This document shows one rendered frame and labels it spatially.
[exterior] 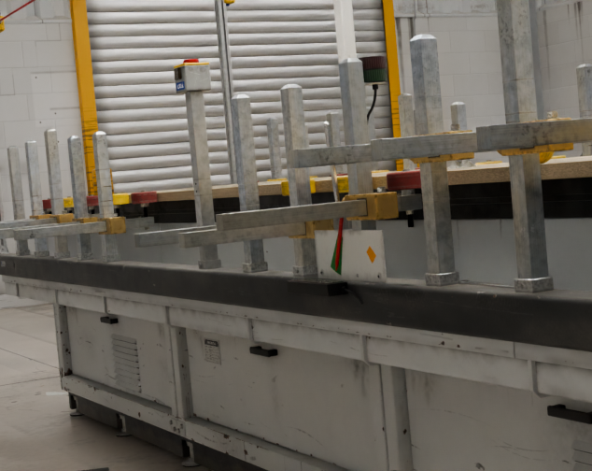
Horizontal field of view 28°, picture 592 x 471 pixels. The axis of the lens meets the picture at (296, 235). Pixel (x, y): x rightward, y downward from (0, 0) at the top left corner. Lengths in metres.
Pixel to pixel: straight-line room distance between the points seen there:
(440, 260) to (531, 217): 0.26
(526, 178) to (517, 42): 0.21
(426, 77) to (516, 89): 0.25
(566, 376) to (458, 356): 0.28
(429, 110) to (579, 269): 0.39
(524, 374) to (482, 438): 0.53
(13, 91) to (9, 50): 0.34
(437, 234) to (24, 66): 8.46
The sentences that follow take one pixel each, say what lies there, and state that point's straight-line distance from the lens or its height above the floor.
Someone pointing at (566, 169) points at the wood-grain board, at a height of 0.89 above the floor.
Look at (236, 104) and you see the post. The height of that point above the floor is 1.09.
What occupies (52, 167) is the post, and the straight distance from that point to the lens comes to 4.14.
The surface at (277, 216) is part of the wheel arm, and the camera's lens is 2.16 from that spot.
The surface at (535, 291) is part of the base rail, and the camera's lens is 1.90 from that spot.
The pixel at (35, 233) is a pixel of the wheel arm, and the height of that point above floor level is 0.81.
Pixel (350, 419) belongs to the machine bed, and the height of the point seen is 0.30.
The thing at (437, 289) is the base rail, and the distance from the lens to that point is 2.07.
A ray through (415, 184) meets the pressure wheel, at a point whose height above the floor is 0.88.
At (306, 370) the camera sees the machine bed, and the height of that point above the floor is 0.40.
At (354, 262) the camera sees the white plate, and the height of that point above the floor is 0.74.
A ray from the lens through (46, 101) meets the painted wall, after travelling 10.39.
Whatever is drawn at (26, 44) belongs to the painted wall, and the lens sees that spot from 10.40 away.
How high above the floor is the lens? 0.92
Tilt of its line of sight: 3 degrees down
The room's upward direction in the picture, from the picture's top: 5 degrees counter-clockwise
